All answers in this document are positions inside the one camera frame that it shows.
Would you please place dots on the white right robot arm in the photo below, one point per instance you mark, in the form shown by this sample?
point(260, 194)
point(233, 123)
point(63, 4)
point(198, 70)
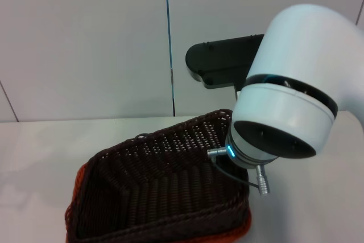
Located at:
point(298, 55)

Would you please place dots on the orange woven plastic basket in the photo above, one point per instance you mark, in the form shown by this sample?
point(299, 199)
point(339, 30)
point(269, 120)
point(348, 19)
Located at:
point(239, 227)

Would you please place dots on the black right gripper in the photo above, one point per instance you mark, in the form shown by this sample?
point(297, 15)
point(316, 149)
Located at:
point(219, 55)

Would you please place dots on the dark brown woven basket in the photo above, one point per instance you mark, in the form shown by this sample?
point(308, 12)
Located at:
point(159, 197)

